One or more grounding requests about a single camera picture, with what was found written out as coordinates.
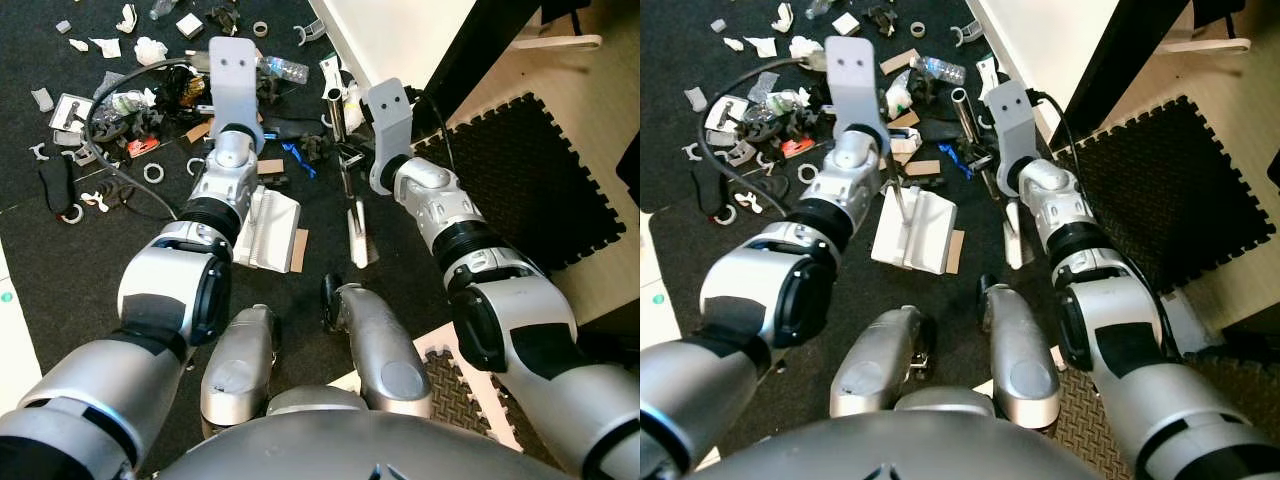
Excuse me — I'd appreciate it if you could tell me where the white dustpan with metal handle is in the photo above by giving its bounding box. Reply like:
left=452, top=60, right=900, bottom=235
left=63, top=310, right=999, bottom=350
left=233, top=183, right=302, bottom=274
left=868, top=178, right=958, bottom=277

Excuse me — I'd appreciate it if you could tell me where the clear plastic water bottle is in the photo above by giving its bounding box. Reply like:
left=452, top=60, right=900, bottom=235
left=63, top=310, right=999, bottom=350
left=258, top=55, right=312, bottom=87
left=912, top=55, right=967, bottom=87

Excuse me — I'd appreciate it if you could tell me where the dark foam puzzle mat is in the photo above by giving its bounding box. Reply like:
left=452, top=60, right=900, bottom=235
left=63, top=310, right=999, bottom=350
left=1050, top=365, right=1136, bottom=480
left=413, top=93, right=628, bottom=273
left=1050, top=95, right=1276, bottom=296
left=425, top=345, right=561, bottom=471

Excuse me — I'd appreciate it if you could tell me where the silver robot right leg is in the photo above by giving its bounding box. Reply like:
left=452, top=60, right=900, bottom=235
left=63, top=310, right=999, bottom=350
left=978, top=275, right=1063, bottom=431
left=320, top=275, right=434, bottom=419

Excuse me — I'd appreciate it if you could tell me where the silver robot leg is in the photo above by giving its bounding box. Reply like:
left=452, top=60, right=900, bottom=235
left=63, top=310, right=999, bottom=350
left=320, top=275, right=434, bottom=419
left=828, top=305, right=936, bottom=421
left=978, top=275, right=1063, bottom=431
left=200, top=304, right=282, bottom=438

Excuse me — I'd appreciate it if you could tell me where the light wood furniture foot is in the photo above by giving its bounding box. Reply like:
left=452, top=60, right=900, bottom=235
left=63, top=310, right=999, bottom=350
left=1160, top=37, right=1253, bottom=56
left=508, top=33, right=605, bottom=53

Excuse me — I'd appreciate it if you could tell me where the silver robot left leg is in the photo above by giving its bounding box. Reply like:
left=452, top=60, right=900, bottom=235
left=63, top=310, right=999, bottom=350
left=200, top=304, right=282, bottom=438
left=828, top=305, right=936, bottom=421

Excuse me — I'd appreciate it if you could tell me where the black fabric pouch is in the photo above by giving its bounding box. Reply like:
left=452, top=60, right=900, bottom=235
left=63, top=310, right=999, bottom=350
left=38, top=153, right=77, bottom=216
left=690, top=160, right=729, bottom=216

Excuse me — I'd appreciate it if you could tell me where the grey robot torso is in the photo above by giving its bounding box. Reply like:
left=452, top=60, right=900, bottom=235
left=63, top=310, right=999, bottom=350
left=688, top=388, right=1106, bottom=480
left=158, top=388, right=566, bottom=480

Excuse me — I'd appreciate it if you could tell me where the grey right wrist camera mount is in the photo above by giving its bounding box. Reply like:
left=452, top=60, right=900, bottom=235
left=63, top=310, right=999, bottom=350
left=364, top=78, right=416, bottom=197
left=983, top=80, right=1039, bottom=196

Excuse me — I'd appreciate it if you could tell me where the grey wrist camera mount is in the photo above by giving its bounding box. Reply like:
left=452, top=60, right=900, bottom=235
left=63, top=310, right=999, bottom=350
left=825, top=35, right=887, bottom=156
left=207, top=37, right=267, bottom=153
left=364, top=78, right=416, bottom=197
left=983, top=80, right=1039, bottom=196

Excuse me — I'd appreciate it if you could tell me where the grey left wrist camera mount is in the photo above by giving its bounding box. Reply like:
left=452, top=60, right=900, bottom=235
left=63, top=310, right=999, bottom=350
left=207, top=37, right=267, bottom=153
left=825, top=35, right=887, bottom=156

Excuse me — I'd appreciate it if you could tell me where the black stand post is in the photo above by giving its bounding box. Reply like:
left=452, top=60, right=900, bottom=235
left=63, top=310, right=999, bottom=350
left=420, top=0, right=569, bottom=121
left=1065, top=0, right=1196, bottom=126

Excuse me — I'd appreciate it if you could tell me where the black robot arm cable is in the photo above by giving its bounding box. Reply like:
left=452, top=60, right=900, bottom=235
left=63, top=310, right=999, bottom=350
left=697, top=56, right=806, bottom=219
left=85, top=58, right=216, bottom=223

